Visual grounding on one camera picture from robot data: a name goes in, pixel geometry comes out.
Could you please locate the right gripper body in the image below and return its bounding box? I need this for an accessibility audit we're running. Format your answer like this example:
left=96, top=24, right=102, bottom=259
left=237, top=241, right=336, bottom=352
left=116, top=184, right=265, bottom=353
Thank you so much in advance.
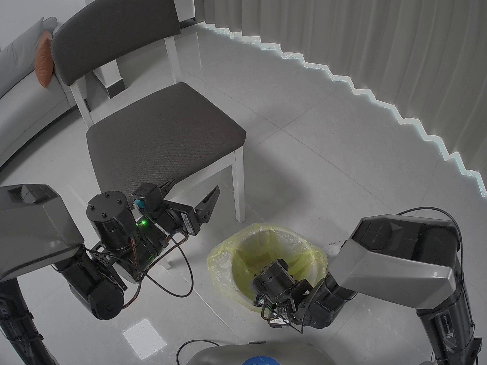
left=264, top=310, right=295, bottom=330

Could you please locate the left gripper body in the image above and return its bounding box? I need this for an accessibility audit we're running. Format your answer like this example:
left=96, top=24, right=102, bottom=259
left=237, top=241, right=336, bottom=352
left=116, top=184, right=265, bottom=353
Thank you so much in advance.
left=164, top=201, right=202, bottom=237

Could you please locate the yellow plastic bag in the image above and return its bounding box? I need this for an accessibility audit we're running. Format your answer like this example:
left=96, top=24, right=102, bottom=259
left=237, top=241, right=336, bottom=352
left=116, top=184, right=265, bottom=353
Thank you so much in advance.
left=206, top=223, right=328, bottom=313

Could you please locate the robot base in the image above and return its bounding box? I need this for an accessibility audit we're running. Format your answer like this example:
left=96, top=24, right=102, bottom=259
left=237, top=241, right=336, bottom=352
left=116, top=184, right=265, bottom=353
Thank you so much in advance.
left=192, top=342, right=335, bottom=365

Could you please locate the white trash bin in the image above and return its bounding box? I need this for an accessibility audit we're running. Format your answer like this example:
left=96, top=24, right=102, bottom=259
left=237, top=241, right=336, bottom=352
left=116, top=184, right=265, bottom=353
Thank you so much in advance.
left=228, top=228, right=324, bottom=307

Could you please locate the grey white chair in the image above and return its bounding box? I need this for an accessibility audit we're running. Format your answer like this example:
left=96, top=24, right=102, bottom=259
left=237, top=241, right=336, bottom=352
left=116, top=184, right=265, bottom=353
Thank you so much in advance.
left=49, top=0, right=248, bottom=272

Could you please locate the pale grey sofa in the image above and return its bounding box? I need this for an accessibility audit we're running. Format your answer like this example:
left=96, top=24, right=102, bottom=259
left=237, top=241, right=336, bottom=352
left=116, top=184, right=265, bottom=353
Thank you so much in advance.
left=0, top=17, right=82, bottom=168

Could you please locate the orange cushion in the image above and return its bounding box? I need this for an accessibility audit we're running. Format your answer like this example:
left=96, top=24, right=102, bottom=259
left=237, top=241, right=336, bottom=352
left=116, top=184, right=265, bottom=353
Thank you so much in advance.
left=34, top=31, right=54, bottom=88

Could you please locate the white curtain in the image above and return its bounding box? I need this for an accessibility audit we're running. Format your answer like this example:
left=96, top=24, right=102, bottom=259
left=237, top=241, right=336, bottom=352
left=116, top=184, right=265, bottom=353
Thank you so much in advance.
left=192, top=0, right=487, bottom=198

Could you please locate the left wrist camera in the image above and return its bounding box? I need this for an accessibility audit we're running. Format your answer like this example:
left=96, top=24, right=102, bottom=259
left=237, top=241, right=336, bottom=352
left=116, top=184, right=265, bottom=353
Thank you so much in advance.
left=131, top=183, right=164, bottom=216

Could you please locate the black cable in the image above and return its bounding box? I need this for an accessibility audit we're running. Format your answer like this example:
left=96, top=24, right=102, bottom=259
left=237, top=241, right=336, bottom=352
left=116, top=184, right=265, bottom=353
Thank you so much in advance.
left=133, top=234, right=195, bottom=299
left=176, top=340, right=223, bottom=365
left=396, top=207, right=459, bottom=242

